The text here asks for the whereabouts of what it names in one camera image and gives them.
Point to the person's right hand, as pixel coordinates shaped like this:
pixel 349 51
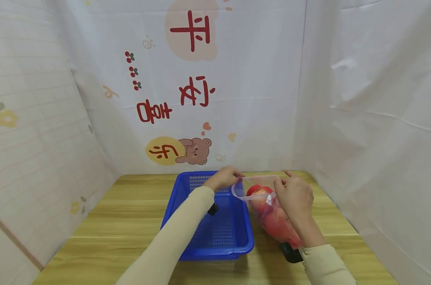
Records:
pixel 295 198

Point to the person's left hand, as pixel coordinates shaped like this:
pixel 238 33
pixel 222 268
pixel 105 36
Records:
pixel 222 179

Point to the person's right index finger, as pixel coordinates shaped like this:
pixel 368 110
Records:
pixel 290 174

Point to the person's right thumb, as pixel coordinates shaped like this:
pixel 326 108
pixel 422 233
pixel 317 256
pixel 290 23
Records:
pixel 277 189

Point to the person's left fingers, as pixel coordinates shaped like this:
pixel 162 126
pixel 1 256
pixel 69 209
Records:
pixel 235 173

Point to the clear plastic zip bag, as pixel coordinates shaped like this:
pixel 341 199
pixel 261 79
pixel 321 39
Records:
pixel 242 189

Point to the person's left forearm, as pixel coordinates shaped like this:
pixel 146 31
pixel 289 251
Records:
pixel 180 237

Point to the person's right forearm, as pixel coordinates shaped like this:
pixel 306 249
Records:
pixel 319 257

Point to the pale red apple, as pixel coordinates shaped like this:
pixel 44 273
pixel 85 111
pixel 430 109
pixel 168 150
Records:
pixel 261 201

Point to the dark red apple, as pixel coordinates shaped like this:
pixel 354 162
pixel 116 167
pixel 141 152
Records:
pixel 253 190

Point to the large red apple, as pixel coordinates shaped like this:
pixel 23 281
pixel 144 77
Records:
pixel 279 227

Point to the black wrist band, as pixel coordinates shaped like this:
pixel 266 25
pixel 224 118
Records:
pixel 212 209
pixel 291 253

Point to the blue plastic basket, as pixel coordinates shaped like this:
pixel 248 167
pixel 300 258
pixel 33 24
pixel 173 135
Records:
pixel 222 233

